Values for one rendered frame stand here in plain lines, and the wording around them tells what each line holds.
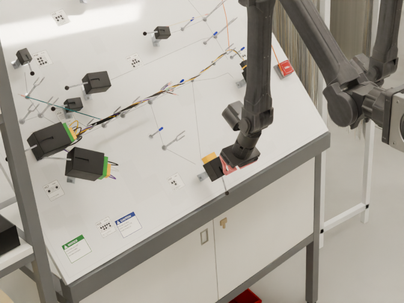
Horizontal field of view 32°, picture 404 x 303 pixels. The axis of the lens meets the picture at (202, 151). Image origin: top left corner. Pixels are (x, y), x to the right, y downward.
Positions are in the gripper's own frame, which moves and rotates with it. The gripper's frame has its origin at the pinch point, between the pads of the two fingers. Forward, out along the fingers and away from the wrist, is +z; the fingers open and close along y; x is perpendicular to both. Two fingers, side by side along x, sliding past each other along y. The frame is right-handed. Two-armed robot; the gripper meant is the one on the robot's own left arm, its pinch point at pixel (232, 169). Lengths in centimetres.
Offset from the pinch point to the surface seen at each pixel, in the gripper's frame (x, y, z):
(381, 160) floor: -25, -175, 134
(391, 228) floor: 17, -127, 111
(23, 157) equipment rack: -16, 60, -21
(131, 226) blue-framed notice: -3.9, 29.8, 17.9
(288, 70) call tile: -33, -54, 13
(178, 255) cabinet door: 4.4, 13.1, 36.7
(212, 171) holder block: -6.7, -0.4, 10.8
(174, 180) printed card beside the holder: -12.1, 9.0, 17.2
